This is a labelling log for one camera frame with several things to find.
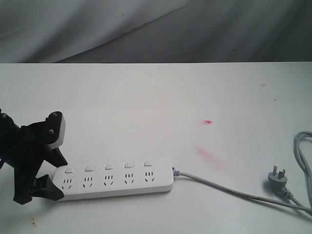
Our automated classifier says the white five-outlet power strip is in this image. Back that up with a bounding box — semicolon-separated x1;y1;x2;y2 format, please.
52;158;174;201

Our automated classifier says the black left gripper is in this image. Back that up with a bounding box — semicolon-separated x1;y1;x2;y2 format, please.
7;122;68;204

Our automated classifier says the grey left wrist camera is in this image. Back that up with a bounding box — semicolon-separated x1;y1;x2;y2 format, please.
44;111;66;150

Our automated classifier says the grey cable with plug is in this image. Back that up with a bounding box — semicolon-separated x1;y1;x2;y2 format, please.
171;131;312;216

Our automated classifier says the grey fabric backdrop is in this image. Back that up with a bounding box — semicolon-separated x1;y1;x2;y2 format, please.
0;0;312;63

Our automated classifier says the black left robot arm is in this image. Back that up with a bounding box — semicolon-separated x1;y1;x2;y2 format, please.
0;111;68;205

